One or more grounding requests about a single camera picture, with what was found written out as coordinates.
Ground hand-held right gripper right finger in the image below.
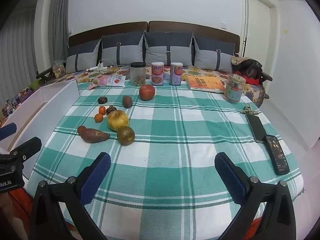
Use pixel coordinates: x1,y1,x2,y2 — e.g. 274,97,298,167
214,152,297,240

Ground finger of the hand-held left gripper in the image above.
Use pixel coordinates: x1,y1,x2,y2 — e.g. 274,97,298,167
7,137,42,164
0,123,17,142

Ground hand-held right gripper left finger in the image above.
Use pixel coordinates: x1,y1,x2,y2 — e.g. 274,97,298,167
29,152,112,240

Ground large sweet potato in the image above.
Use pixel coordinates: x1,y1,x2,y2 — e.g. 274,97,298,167
77,125,110,144

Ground green pear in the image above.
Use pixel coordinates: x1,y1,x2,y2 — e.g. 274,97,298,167
117,126,136,146

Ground yellow apple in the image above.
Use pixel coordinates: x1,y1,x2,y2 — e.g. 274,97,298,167
107,110,129,132

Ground colourful printed cloth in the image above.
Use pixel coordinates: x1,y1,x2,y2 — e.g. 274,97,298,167
0,79,43,128

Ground black phone with lit screen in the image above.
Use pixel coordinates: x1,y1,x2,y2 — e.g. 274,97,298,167
264,134,290,176

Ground black phone with dark screen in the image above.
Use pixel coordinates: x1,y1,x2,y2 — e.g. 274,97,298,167
245,114,267,143

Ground green white plaid tablecloth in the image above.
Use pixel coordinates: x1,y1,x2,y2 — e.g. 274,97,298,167
24,80,304,240

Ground bunch of keys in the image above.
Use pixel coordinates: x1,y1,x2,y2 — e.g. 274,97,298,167
240,104,259,116

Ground clear bag of snacks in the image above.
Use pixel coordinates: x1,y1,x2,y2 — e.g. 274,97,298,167
52,60,66,79

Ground glass jar with printed label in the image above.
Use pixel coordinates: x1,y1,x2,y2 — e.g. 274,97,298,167
224,73,246,104

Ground grey curtain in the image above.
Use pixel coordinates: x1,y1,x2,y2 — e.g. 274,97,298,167
0,0,73,110

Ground pink snack packet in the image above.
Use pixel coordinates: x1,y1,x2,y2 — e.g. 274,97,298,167
88,76,108,90

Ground orange book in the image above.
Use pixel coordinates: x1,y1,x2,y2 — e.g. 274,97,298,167
185,76,226,93

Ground red apple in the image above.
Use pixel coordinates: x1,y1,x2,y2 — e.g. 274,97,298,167
139,84,156,101

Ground red box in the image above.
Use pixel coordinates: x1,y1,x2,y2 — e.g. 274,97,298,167
244,75,260,87

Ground white snack packet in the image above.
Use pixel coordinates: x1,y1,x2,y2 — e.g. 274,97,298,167
106,75,126,87

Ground grey cushion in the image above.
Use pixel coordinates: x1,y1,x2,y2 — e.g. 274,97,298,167
65,39,101,74
144,32,194,67
101,32,145,67
193,35,236,73

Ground white power strip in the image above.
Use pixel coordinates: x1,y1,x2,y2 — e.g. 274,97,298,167
86,64,113,72

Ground floral blanket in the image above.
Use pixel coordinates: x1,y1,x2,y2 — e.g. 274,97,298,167
51,65,265,108

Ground clear jar with black lid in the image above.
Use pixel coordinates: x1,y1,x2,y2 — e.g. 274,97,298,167
130,62,146,87

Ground dark brown bag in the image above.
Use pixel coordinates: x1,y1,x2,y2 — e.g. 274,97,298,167
231,56,265,83

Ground purple orange food can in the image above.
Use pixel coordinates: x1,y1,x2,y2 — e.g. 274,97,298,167
170,62,183,86
151,62,165,86

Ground white door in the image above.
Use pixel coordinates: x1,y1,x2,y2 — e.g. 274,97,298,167
244,0,278,58

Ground white charging cable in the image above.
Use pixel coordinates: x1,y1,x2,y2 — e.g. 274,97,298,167
99,59,130,75

